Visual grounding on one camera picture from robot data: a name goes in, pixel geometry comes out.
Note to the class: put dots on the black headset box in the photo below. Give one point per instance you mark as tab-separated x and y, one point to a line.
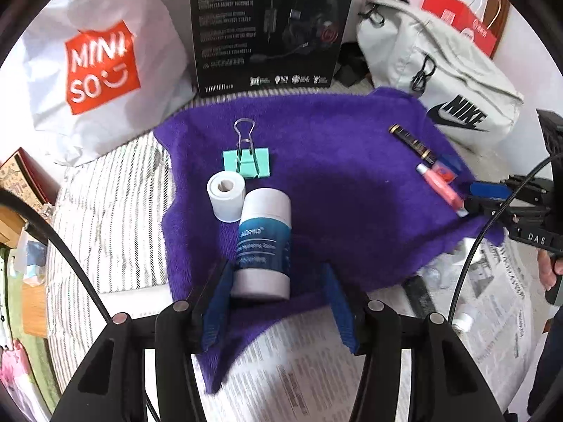
272	26

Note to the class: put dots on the green cloth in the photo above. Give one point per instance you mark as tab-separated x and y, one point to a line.
33	356

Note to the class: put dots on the small white round cap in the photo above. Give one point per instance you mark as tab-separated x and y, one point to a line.
464	321

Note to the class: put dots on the white charger plug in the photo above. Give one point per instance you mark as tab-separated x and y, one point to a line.
458	252

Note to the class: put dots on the black stick tube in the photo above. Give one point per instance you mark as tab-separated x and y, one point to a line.
421	294

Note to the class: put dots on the pink tube white cap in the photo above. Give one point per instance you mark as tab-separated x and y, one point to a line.
442	187

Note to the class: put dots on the white plastic shopping bag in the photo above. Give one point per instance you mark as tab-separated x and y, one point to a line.
101	66

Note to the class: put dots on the blue orange small gadget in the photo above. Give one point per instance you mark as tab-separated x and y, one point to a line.
448	166

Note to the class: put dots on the newspaper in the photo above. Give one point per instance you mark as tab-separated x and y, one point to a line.
286	369

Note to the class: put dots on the white tape roll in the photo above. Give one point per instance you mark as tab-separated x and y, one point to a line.
224	198

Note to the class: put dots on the pink cloth item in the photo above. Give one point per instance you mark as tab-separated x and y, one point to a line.
12	360

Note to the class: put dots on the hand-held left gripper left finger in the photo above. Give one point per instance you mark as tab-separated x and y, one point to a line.
217	312

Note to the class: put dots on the person's right hand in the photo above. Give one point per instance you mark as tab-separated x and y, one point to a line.
550	268

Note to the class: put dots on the grey waist bag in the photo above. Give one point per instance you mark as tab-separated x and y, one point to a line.
457	74

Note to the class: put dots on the purple towel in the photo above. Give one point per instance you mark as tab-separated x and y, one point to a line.
343	176

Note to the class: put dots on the green binder clip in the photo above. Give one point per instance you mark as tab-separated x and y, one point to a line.
253	162

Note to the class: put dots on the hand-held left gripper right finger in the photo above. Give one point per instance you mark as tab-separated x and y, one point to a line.
339	312

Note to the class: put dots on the wooden box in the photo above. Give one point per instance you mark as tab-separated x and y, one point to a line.
13	226

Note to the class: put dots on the dark tube gold label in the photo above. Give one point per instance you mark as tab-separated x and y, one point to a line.
411	143

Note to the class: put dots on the striped bed sheet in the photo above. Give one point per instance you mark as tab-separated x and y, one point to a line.
110	211

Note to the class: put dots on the patterned cardboard box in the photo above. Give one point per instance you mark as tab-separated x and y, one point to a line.
24	176

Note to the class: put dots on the blue white bottle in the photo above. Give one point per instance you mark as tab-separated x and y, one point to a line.
264	237

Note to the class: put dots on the clear plastic cap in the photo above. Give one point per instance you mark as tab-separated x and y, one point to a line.
434	273

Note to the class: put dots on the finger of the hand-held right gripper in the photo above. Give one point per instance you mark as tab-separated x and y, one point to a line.
486	190
484	211

